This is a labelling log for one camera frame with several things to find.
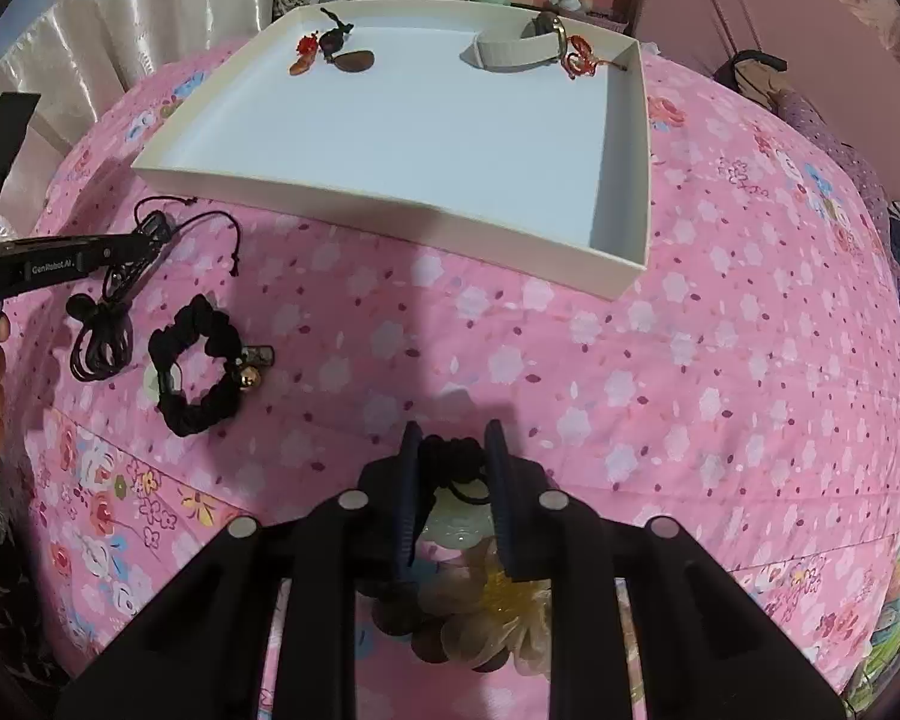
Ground brown bag black handle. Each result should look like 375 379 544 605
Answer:
712 51 790 115

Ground black scrunchie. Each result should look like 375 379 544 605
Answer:
144 294 277 437

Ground red string knot bracelet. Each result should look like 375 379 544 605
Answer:
565 34 631 80

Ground pink floral bed sheet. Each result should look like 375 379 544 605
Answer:
4 37 900 720

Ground dark patterned cloth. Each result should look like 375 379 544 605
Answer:
0 457 72 698

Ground white shallow cardboard box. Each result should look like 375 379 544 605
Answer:
130 0 653 301

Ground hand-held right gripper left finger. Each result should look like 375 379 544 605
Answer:
56 420 425 720

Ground pink padded headboard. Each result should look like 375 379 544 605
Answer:
634 0 900 207

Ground black braided cord bracelet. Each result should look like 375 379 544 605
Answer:
131 196 242 278

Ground white satin drape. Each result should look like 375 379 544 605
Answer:
0 0 282 241

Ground black cord pendant red beads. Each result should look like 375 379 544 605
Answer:
289 6 376 77

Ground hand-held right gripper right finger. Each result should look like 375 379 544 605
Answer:
482 418 848 720

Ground brown wooden bead bracelet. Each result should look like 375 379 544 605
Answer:
371 585 451 665

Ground black cord jade pendant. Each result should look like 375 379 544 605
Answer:
416 435 500 567

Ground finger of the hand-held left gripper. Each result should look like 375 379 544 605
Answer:
0 94 42 248
94 232 164 266

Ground purple dotted pillow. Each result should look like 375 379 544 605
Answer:
780 86 890 256

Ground beige band wrist watch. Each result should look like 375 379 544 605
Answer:
469 10 571 72

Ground translucent flower hair clip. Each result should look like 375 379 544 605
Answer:
412 540 556 676

